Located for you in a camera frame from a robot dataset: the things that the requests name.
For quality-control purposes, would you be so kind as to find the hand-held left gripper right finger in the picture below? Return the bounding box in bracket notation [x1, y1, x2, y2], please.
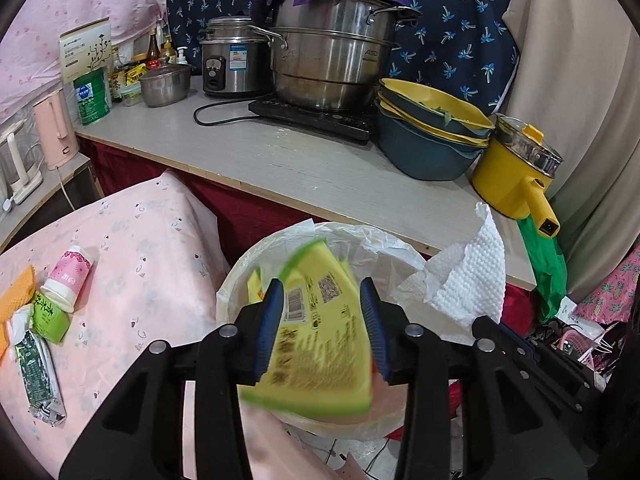
[359, 277, 588, 480]

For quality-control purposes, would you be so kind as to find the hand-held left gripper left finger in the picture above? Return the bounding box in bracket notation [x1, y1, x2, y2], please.
[59, 277, 286, 480]

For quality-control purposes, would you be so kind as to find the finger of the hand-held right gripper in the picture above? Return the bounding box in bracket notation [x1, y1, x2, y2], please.
[471, 315, 604, 412]

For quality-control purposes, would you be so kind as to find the yellow green snack bag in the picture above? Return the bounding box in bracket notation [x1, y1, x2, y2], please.
[239, 239, 377, 417]

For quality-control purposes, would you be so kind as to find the trash bin with white liner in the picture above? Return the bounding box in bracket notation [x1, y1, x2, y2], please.
[215, 220, 427, 442]

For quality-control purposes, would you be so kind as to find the white paper towel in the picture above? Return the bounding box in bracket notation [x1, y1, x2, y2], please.
[399, 202, 507, 324]

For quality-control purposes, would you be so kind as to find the pink flowered paper cup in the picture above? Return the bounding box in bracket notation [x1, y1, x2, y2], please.
[39, 244, 96, 314]

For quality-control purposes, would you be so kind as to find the light green tea packet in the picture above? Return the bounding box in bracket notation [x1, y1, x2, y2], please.
[31, 291, 71, 346]

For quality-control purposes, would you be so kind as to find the green and silver foil wrapper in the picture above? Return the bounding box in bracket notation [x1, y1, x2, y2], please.
[16, 329, 68, 427]

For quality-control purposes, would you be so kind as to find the orange foam fruit net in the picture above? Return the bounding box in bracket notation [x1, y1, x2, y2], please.
[0, 264, 39, 357]

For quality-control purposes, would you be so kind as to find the pink plastic basket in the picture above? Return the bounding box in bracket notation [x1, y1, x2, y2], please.
[556, 324, 617, 367]

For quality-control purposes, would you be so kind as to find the green plastic bag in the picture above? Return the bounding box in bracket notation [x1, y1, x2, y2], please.
[516, 216, 569, 324]

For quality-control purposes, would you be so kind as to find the pink pineapple print bag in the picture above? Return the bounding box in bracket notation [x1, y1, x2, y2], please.
[574, 244, 640, 327]

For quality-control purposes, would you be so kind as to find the red cloth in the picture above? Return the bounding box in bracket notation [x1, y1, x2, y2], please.
[80, 137, 538, 331]

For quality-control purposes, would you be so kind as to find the yellow electric pot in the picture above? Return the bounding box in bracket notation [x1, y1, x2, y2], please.
[470, 115, 564, 239]

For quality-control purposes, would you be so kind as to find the stack of blue yellow bowls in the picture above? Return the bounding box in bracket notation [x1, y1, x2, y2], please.
[374, 78, 497, 182]

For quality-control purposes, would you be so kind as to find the black induction cooker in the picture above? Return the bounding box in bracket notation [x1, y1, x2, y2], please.
[248, 94, 379, 144]

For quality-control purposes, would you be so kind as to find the crumpled white tissue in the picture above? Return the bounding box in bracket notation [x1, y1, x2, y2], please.
[6, 306, 36, 342]

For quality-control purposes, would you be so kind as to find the small steel pot with lid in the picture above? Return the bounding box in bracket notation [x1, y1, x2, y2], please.
[138, 61, 194, 109]

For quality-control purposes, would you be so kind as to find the steel rice cooker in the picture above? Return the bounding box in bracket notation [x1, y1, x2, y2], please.
[198, 16, 274, 99]

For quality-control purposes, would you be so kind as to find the large steel steamer pot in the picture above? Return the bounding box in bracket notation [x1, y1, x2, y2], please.
[249, 0, 424, 112]

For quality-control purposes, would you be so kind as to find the beige curtain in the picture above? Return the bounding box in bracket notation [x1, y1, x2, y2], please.
[491, 0, 640, 303]

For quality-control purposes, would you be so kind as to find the green tin can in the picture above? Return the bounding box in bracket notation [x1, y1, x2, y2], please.
[73, 67, 114, 127]

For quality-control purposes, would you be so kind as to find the pink electric kettle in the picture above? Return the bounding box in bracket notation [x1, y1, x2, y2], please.
[32, 86, 81, 171]

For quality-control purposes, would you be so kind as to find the amber sauce bottle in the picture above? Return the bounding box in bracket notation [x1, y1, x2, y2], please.
[146, 28, 161, 69]

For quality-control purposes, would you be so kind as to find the white glass kettle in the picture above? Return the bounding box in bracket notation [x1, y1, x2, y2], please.
[0, 121, 44, 207]

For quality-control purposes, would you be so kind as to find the navy printed cloth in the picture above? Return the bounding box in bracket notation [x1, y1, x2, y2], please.
[165, 0, 522, 117]

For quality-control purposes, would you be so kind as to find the white carton box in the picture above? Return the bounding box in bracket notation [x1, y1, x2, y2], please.
[59, 16, 114, 86]

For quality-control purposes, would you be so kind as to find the black power cable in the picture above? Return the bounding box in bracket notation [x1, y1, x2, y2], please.
[193, 101, 262, 127]

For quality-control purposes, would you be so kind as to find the white power cable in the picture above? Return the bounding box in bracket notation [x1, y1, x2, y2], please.
[56, 166, 72, 212]

